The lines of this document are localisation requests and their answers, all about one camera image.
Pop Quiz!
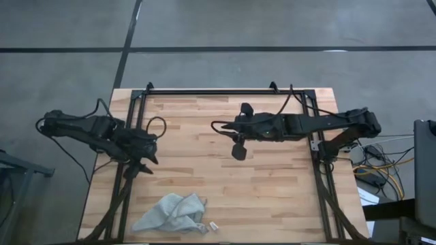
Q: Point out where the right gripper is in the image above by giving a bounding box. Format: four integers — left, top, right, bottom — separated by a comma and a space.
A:
221, 102, 285, 162

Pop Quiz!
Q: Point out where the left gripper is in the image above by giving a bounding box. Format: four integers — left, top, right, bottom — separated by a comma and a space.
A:
114, 127, 160, 176

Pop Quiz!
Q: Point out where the light blue waffle towel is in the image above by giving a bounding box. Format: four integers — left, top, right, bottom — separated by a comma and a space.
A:
131, 192, 209, 235

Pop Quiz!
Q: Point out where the grey metal stand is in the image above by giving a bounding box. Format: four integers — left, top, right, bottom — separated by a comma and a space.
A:
0, 148, 56, 245

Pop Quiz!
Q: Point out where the black power brick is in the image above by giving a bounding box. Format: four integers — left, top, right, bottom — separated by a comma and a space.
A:
356, 171, 388, 189
366, 145, 384, 158

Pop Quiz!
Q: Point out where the white paper sheet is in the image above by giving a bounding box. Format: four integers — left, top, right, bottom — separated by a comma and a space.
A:
356, 186, 379, 207

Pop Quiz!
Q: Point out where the black workbench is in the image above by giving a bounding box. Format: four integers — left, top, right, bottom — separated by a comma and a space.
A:
362, 198, 436, 245

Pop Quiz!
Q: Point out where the grey monitor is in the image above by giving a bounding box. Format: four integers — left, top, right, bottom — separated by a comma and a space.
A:
414, 118, 436, 229

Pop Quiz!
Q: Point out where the black right camera cable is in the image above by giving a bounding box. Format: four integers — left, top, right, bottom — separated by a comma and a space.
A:
210, 119, 239, 139

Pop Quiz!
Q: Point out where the black camera cable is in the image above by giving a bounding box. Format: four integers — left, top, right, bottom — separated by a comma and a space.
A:
145, 116, 168, 140
210, 119, 239, 139

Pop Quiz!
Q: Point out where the black aluminium table frame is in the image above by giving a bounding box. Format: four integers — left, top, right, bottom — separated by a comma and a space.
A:
77, 81, 369, 243

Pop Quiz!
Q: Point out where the black left camera cable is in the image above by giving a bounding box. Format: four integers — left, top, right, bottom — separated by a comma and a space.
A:
145, 116, 168, 140

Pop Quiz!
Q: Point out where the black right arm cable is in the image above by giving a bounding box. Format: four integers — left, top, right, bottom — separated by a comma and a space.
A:
277, 84, 371, 118

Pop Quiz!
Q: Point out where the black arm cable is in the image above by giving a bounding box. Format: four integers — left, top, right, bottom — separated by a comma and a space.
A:
277, 84, 371, 118
35, 117, 91, 184

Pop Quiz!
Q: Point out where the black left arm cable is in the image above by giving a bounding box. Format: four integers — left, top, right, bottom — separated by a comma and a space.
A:
35, 117, 91, 184

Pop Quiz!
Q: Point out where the yellow floor cable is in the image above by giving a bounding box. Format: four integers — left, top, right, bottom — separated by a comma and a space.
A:
352, 157, 415, 201

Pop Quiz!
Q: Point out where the black floor cable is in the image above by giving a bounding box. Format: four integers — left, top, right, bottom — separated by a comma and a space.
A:
381, 146, 415, 171

